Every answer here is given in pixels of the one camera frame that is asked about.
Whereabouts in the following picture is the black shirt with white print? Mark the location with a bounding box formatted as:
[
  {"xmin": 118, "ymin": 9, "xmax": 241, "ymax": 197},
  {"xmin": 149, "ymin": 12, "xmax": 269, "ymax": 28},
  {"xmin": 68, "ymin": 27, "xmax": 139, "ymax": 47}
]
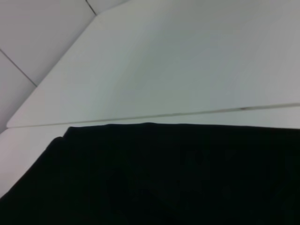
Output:
[{"xmin": 0, "ymin": 122, "xmax": 300, "ymax": 225}]

